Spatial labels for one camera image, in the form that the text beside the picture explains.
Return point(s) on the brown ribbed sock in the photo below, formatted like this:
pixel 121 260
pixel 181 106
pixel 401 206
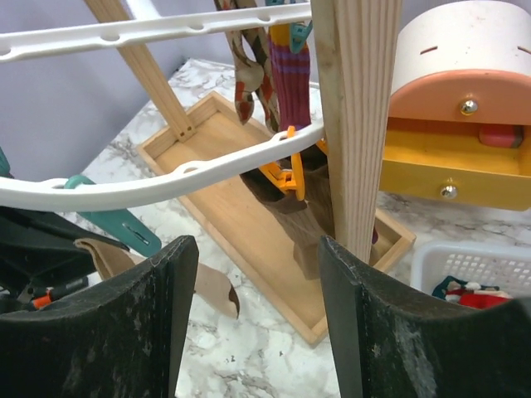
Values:
pixel 295 217
pixel 317 187

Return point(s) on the red white striped sock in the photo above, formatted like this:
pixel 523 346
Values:
pixel 474 296

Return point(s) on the maroon striped sock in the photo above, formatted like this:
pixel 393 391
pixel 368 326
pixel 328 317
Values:
pixel 291 72

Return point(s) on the white plastic basket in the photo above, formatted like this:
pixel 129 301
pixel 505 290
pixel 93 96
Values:
pixel 507 267

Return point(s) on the toy drawer cabinet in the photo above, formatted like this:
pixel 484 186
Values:
pixel 459 118

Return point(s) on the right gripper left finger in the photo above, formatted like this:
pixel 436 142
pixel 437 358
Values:
pixel 122 337

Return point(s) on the wooden hanger rack stand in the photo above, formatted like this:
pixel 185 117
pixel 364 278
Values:
pixel 270 228

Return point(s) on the orange clothespin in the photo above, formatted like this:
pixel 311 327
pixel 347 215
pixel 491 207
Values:
pixel 286 179

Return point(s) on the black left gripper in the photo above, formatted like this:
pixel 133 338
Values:
pixel 39 262

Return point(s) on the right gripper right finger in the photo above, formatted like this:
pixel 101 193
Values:
pixel 391 340

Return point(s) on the white oval clip hanger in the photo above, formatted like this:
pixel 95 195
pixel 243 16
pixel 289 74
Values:
pixel 52 195

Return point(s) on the argyle patterned sock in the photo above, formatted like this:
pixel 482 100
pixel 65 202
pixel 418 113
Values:
pixel 253 74

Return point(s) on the teal clothespin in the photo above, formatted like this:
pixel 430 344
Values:
pixel 124 226

